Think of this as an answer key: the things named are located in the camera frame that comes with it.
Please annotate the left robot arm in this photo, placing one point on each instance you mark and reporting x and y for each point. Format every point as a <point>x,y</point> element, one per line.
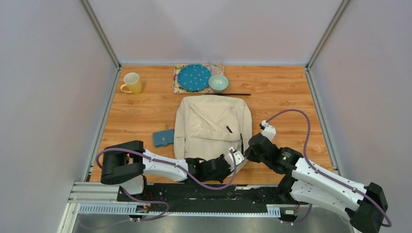
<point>123,162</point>

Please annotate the light teal bowl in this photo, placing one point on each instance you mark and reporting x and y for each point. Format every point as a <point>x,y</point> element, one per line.
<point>218,82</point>

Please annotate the yellow mug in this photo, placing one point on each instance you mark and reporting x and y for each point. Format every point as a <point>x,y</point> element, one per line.
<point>132,83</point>

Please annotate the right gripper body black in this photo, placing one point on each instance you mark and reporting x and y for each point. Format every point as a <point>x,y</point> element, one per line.
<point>251,156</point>

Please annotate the blue polka dot plate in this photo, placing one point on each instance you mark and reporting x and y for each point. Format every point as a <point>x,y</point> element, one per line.
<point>194,77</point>

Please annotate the clear drinking glass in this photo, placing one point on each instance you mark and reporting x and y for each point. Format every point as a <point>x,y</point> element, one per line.
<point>215,64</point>

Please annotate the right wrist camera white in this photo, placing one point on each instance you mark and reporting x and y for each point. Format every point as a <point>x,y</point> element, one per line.
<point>267,130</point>

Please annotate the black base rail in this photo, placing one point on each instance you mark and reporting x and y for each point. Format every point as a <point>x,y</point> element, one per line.
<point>193,198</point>

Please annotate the beige canvas backpack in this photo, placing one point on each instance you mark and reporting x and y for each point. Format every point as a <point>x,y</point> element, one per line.
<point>207,126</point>

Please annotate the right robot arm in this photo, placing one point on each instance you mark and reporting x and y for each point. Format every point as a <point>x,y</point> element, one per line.
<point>364,206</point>

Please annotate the blue leather wallet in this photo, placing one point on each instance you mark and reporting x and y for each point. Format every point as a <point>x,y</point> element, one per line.
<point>163,138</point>

